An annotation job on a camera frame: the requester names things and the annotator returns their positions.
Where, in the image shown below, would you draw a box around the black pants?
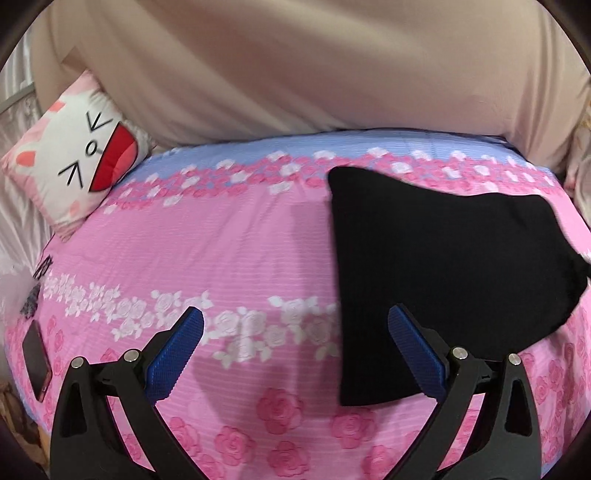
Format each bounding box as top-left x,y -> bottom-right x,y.
328,167 -> 590,406

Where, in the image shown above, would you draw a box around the black smartphone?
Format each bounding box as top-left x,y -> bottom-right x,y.
22,320 -> 52,402

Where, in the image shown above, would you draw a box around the white satin pillow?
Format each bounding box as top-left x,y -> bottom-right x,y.
0,27 -> 56,319

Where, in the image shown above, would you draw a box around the cartoon cat face pillow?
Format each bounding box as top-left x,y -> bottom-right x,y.
1,70 -> 152,240

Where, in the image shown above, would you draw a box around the beige curtain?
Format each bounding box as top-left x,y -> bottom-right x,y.
31,1 -> 590,168

